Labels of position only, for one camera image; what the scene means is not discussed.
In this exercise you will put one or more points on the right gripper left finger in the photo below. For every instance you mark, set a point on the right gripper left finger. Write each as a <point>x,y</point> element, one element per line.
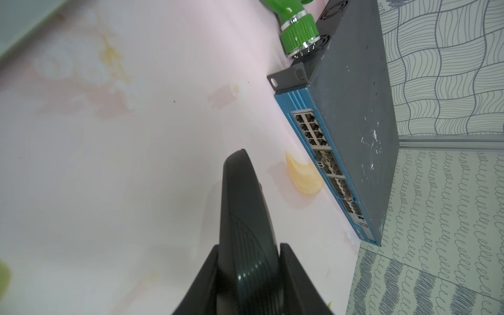
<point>201,297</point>

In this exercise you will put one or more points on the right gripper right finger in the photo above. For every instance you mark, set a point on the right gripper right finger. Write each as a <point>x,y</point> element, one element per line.
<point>300,294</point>

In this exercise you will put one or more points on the black wireless mouse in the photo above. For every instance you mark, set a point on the black wireless mouse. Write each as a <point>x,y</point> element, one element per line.
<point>249,276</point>

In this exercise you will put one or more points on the silver laptop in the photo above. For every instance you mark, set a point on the silver laptop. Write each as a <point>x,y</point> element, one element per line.
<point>20,18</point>

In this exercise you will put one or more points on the pink floral table mat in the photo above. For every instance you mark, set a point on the pink floral table mat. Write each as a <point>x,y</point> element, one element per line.
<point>116,120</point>

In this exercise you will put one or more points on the green connector plug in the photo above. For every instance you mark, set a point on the green connector plug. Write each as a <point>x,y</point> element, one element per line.
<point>298,31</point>

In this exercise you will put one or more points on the grey network switch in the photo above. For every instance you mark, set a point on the grey network switch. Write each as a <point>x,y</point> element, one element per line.
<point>337,97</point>

